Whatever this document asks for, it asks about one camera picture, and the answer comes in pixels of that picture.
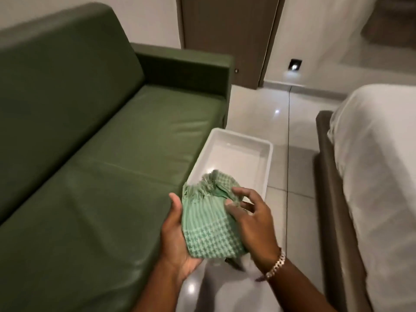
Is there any white bed mattress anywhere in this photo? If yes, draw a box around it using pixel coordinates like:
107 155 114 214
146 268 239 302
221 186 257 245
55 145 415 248
327 83 416 312

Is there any green checked cloth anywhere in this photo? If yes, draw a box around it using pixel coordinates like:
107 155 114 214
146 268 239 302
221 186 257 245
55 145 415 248
181 170 248 260

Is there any person's right hand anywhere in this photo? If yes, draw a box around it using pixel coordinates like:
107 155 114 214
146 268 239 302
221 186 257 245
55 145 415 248
224 187 281 269

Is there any green leather sofa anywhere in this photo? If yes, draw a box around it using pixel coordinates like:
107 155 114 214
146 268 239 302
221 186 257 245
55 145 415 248
0 2 235 312

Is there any brown wooden door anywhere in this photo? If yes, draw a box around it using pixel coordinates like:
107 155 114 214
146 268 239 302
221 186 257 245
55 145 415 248
176 0 286 90

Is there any person's left hand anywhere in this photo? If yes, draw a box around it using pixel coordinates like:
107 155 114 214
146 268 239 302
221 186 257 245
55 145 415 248
159 192 205 284

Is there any silver chain bracelet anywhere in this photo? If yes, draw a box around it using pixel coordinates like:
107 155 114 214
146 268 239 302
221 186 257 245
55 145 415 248
265 247 286 279

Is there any brown bed frame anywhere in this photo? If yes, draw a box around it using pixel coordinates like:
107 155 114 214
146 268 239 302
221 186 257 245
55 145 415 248
315 110 374 312

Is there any white plastic tray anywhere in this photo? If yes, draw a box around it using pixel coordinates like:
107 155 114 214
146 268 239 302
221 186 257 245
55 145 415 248
187 127 273 205

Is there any person's right forearm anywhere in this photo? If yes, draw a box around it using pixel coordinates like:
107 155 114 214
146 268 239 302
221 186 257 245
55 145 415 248
260 258 338 312

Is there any person's left forearm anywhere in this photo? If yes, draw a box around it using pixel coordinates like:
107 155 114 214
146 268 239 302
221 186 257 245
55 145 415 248
133 258 182 312

